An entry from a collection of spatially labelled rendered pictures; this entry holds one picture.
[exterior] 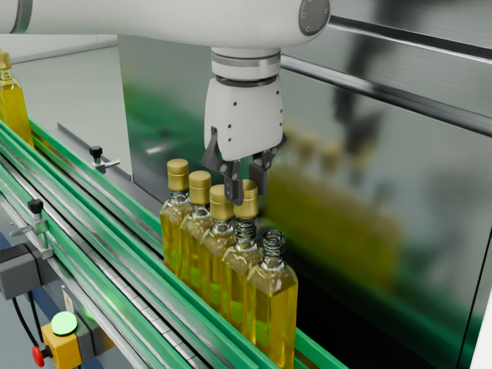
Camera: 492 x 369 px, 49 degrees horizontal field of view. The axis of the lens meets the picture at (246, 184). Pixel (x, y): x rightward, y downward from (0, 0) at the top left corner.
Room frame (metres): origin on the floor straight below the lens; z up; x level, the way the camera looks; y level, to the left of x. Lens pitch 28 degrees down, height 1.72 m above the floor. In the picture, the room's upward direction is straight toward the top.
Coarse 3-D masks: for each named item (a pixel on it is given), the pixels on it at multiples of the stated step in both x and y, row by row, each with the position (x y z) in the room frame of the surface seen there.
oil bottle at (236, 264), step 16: (224, 256) 0.65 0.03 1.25; (240, 256) 0.63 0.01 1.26; (256, 256) 0.64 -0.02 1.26; (224, 272) 0.65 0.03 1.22; (240, 272) 0.62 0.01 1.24; (224, 288) 0.65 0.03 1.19; (240, 288) 0.62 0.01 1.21; (224, 304) 0.65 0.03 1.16; (240, 304) 0.62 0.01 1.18; (240, 320) 0.62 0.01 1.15
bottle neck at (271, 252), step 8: (264, 232) 0.62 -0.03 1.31; (272, 232) 0.62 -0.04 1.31; (280, 232) 0.62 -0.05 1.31; (264, 240) 0.60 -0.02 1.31; (272, 240) 0.60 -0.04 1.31; (280, 240) 0.60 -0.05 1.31; (264, 248) 0.60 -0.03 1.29; (272, 248) 0.60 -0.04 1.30; (280, 248) 0.60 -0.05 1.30; (264, 256) 0.60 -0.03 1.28; (272, 256) 0.59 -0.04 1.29; (280, 256) 0.60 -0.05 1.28; (264, 264) 0.60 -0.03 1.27; (272, 264) 0.60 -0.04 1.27; (280, 264) 0.60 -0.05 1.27
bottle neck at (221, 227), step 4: (216, 220) 0.69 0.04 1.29; (228, 220) 0.69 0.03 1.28; (216, 224) 0.69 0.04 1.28; (220, 224) 0.69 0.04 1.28; (224, 224) 0.69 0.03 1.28; (228, 224) 0.69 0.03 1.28; (216, 228) 0.69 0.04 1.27; (220, 228) 0.69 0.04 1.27; (224, 228) 0.69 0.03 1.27; (228, 228) 0.69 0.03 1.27; (216, 232) 0.69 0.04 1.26; (220, 232) 0.69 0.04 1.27; (224, 232) 0.69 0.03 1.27
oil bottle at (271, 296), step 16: (256, 272) 0.60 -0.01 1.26; (272, 272) 0.59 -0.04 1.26; (288, 272) 0.60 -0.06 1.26; (256, 288) 0.59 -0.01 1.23; (272, 288) 0.58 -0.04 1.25; (288, 288) 0.59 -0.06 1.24; (256, 304) 0.59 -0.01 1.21; (272, 304) 0.57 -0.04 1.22; (288, 304) 0.59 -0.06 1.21; (256, 320) 0.59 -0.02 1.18; (272, 320) 0.57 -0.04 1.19; (288, 320) 0.59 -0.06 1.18; (256, 336) 0.59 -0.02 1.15; (272, 336) 0.57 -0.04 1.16; (288, 336) 0.59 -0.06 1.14; (272, 352) 0.57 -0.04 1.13; (288, 352) 0.60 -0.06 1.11; (288, 368) 0.60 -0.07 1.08
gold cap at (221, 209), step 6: (216, 186) 0.71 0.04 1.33; (222, 186) 0.71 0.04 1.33; (210, 192) 0.69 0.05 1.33; (216, 192) 0.69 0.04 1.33; (222, 192) 0.69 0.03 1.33; (210, 198) 0.69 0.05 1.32; (216, 198) 0.68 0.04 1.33; (222, 198) 0.68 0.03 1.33; (210, 204) 0.69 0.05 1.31; (216, 204) 0.68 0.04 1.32; (222, 204) 0.68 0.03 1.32; (228, 204) 0.69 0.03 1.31; (210, 210) 0.70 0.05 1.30; (216, 210) 0.68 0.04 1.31; (222, 210) 0.68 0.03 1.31; (228, 210) 0.69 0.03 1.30; (210, 216) 0.69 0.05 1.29; (216, 216) 0.68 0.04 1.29; (222, 216) 0.68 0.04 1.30; (228, 216) 0.69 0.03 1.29
